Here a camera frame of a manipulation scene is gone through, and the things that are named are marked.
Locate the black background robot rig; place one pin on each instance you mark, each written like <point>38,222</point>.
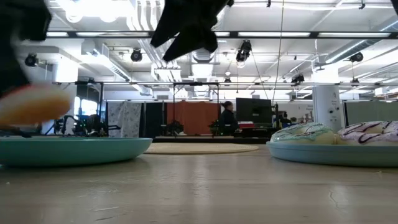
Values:
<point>90,126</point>

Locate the lavender donut with chocolate stripes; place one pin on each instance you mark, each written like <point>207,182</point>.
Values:
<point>373,133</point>

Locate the patterned grey curtain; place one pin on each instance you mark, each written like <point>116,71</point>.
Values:
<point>124,119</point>

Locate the red frosted donut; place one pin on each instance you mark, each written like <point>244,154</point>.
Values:
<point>34,105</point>

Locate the black ceiling spotlight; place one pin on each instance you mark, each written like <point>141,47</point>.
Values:
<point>298,78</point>
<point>136,55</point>
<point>243,51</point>
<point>356,57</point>
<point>31,60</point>

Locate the black monitor screen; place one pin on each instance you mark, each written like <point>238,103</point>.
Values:
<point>253,110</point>

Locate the red box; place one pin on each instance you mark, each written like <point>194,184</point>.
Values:
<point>246,125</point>

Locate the round beige floor mat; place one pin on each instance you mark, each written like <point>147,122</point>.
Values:
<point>202,148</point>

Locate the black ceiling light rail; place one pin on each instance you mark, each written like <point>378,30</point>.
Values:
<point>280,34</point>

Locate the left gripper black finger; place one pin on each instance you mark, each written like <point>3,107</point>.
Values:
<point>12,130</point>
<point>9,65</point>

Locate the person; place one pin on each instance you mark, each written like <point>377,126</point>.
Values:
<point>284,120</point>
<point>228,119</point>

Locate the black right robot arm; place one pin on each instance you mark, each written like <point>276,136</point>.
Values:
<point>395,4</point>

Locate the black curtain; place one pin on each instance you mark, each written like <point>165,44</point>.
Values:
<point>154,119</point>

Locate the teal round plate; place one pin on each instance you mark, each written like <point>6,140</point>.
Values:
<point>77,152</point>
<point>326,155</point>

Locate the mint donut with chocolate stripes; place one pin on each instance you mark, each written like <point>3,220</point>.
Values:
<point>301,133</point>

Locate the white round pillar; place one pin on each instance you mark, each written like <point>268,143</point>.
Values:
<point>326,105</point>

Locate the green partition wall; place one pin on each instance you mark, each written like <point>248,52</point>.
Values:
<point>373,112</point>

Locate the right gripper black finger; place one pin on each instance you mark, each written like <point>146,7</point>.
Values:
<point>192,40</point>
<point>168,28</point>

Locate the orange curtain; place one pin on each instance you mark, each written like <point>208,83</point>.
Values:
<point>192,118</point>

